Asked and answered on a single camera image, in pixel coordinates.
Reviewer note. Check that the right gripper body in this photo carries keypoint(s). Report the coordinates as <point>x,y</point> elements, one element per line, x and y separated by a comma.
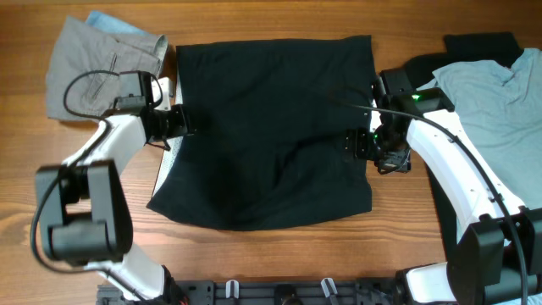
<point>384,149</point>

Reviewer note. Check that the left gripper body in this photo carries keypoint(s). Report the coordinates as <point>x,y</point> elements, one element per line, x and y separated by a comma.
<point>171,123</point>

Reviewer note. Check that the black shorts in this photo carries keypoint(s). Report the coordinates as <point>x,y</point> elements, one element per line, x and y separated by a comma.
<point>270,120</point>

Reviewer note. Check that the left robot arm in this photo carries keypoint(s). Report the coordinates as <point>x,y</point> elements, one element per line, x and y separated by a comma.
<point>82,222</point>

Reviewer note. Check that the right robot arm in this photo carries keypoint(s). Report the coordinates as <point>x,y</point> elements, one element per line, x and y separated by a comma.
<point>498,256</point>

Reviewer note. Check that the folded grey shorts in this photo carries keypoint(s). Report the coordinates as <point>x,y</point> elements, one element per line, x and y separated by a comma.
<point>85,61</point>

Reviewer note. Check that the light teal t-shirt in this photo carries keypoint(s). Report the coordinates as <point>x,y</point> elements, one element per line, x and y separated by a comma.
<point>500,110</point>

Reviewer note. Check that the light blue folded garment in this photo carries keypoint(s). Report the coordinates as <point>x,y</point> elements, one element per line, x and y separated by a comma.
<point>107,23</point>

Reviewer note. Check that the black garment under pile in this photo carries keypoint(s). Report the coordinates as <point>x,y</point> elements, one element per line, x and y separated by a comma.
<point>501,47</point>

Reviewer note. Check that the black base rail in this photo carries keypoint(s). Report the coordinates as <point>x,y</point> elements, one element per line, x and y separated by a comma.
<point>363,291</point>

